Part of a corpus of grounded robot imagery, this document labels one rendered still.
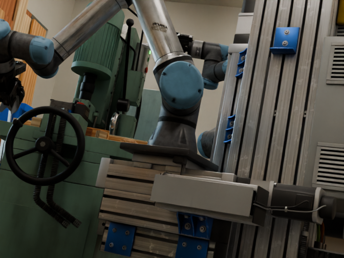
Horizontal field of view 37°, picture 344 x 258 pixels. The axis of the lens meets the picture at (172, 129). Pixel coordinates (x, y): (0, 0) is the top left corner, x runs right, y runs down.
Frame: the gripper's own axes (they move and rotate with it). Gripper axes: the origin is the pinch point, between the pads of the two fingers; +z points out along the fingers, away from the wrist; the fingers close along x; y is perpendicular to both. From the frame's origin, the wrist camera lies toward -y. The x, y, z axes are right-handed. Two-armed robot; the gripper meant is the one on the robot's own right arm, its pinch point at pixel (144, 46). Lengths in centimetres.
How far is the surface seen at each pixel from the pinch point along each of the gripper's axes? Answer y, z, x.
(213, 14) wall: -33, -9, -264
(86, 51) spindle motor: -4.9, 23.8, 4.6
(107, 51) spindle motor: -4.4, 15.7, 1.4
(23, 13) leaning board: -35, 130, -167
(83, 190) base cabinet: -47, 10, 45
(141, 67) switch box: -18.6, 6.5, -28.8
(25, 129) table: -31, 38, 34
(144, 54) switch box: -13.2, 6.4, -32.8
